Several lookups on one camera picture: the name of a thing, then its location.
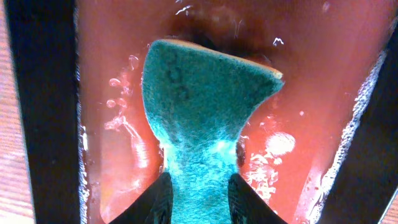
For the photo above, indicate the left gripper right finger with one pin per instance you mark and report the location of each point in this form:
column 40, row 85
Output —
column 246, row 207

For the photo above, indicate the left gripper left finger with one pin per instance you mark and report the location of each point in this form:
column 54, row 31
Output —
column 153, row 206

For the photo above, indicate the green scouring sponge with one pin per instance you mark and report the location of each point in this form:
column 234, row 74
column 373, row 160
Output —
column 197, row 102

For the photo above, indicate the black rectangular water tray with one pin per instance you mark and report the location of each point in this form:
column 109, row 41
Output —
column 79, row 70

